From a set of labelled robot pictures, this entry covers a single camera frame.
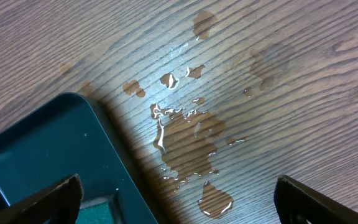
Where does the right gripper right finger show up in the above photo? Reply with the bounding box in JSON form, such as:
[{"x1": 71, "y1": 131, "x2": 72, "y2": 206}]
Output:
[{"x1": 273, "y1": 175, "x2": 358, "y2": 224}]

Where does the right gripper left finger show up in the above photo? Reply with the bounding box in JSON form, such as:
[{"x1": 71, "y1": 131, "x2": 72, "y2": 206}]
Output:
[{"x1": 0, "y1": 174, "x2": 83, "y2": 224}]

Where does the dark green sponge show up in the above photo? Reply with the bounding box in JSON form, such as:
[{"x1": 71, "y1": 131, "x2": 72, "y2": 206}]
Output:
[{"x1": 75, "y1": 202, "x2": 114, "y2": 224}]

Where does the black plastic tray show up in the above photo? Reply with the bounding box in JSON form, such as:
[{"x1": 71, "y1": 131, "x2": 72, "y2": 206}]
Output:
[{"x1": 0, "y1": 93, "x2": 167, "y2": 224}]

